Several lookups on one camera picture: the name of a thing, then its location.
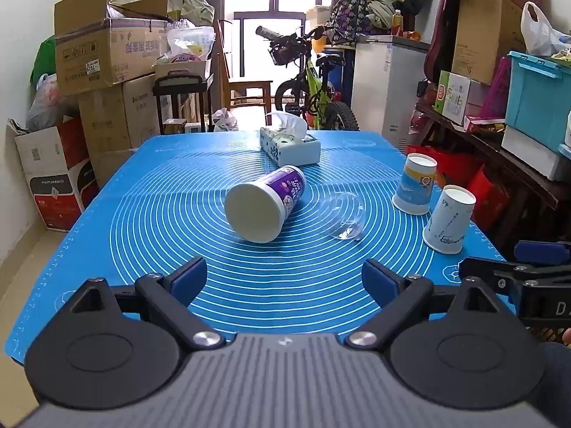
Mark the white chest freezer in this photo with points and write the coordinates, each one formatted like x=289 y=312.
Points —
x=383 y=84

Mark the teal storage bin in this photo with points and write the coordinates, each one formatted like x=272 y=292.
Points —
x=537 y=93

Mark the red and white cardboard box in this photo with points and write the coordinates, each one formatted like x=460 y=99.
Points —
x=53 y=174

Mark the clear plastic cup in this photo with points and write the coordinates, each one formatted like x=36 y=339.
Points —
x=350 y=216

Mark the white foam box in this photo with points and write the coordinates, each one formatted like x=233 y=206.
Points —
x=533 y=151

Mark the flat white box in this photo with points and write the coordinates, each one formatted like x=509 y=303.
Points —
x=183 y=69

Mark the crumpled white plastic bag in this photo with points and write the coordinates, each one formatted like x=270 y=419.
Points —
x=225 y=120

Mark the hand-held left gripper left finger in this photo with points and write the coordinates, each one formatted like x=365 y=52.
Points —
x=189 y=278

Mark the white and green carton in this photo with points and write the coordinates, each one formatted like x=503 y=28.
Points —
x=457 y=96

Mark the brown printed cardboard box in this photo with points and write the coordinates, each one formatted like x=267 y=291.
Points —
x=120 y=113

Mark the pink plastic basket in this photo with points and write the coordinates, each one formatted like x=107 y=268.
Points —
x=497 y=89

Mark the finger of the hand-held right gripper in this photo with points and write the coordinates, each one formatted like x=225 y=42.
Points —
x=490 y=272
x=542 y=252

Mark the orange drink bottle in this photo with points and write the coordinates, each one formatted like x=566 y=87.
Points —
x=398 y=22

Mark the large open cardboard box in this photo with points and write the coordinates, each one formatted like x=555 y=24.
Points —
x=107 y=51

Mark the blue silicone mat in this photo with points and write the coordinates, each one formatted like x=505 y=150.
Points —
x=147 y=232

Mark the patterned tissue box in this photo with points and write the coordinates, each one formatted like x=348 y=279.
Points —
x=290 y=145

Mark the green bag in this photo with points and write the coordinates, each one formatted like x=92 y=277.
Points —
x=44 y=60

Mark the grey plastic bag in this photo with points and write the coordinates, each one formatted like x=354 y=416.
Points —
x=49 y=102

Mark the maroon instrument case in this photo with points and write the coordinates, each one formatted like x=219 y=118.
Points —
x=441 y=31

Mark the floral bag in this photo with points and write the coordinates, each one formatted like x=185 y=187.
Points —
x=350 y=18

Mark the purple and white cup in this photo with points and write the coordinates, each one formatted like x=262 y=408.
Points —
x=267 y=207

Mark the green bicycle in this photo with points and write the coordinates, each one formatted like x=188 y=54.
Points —
x=312 y=84

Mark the dark wooden side table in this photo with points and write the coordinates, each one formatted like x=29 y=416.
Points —
x=513 y=160

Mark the wooden chair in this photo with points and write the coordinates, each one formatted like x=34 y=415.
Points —
x=247 y=87

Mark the white knotted plastic bag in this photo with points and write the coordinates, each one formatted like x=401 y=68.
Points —
x=539 y=31

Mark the black cart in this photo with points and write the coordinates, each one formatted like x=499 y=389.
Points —
x=183 y=82

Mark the red bags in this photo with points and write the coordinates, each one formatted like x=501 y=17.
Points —
x=464 y=174

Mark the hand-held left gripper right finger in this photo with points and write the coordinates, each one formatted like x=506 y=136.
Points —
x=379 y=283

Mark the white printed paper cup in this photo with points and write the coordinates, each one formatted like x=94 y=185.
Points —
x=448 y=220

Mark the tall brown cardboard box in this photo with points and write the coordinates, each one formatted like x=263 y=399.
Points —
x=484 y=38

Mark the blue and white paper cup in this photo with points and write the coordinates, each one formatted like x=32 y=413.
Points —
x=415 y=185

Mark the clear bag of packets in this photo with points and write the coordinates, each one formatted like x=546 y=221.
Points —
x=189 y=40

